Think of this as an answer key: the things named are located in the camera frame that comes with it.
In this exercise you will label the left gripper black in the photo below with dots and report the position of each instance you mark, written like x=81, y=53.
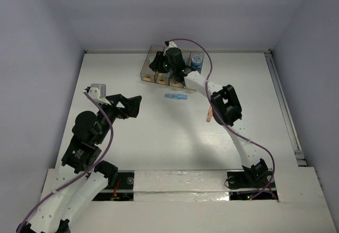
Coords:
x=116, y=105

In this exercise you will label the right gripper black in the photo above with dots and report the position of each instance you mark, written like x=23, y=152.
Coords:
x=155, y=64

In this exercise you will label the blue correction tape pen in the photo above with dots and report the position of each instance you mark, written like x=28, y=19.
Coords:
x=176, y=96

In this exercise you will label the blue round clip jar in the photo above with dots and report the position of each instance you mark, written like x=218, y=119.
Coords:
x=197, y=62

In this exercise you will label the orange correction tape pen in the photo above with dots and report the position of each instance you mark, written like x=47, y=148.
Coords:
x=209, y=115

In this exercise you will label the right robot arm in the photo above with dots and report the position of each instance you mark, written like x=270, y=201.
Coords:
x=226, y=108

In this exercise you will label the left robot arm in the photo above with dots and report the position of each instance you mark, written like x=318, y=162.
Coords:
x=83, y=172

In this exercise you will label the smoked drawer box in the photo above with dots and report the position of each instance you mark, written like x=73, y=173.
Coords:
x=163, y=77
x=192, y=71
x=176, y=83
x=146, y=74

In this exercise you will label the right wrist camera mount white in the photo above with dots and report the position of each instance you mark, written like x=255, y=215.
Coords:
x=170, y=44

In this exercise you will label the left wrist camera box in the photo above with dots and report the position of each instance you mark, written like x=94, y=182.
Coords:
x=97, y=91

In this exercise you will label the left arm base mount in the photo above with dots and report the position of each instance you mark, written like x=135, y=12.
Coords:
x=120, y=183

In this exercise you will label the silver foil front rail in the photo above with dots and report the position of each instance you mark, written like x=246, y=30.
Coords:
x=180, y=186

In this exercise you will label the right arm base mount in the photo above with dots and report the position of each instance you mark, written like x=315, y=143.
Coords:
x=254, y=183

